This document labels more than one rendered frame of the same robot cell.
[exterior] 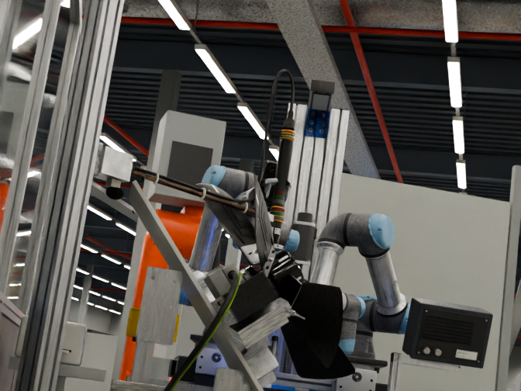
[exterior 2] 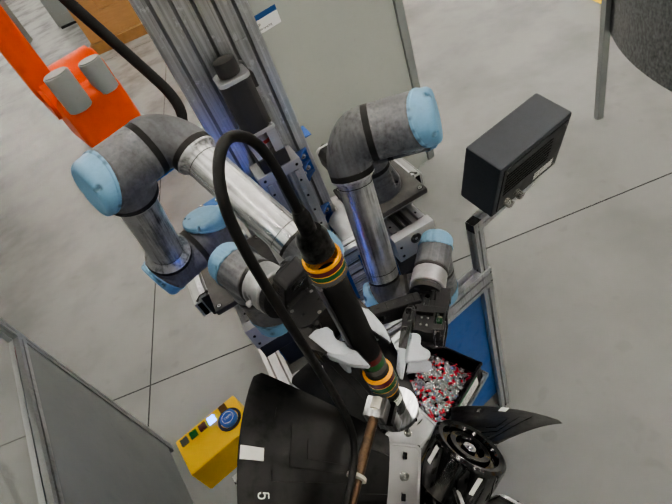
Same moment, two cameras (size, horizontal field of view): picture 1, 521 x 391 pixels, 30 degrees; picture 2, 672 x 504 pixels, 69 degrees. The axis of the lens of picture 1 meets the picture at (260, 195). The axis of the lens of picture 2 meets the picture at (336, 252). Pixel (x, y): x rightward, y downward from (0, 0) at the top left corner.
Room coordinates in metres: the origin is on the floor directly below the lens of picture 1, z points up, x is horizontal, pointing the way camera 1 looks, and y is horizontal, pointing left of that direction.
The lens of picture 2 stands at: (2.49, 0.00, 2.00)
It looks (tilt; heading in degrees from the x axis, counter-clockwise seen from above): 43 degrees down; 349
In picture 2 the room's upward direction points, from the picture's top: 25 degrees counter-clockwise
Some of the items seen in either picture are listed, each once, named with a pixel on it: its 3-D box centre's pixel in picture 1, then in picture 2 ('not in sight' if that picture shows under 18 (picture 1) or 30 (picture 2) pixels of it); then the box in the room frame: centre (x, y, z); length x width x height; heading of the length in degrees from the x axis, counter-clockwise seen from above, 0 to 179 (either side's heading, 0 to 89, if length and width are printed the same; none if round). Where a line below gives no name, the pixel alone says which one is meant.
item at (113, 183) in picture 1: (115, 190); not in sight; (2.46, 0.37, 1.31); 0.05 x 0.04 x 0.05; 133
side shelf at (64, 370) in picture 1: (59, 369); not in sight; (2.67, 0.47, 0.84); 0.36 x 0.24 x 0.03; 8
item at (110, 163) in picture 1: (108, 164); not in sight; (2.43, 0.40, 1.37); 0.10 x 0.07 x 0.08; 133
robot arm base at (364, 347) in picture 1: (356, 344); (373, 176); (3.63, -0.43, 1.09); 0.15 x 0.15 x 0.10
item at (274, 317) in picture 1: (257, 323); not in sight; (2.51, -0.04, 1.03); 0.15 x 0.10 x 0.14; 98
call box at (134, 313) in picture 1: (152, 326); (223, 442); (3.18, 0.29, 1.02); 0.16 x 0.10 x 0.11; 98
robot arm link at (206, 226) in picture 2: not in sight; (210, 232); (3.65, 0.07, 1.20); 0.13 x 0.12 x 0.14; 108
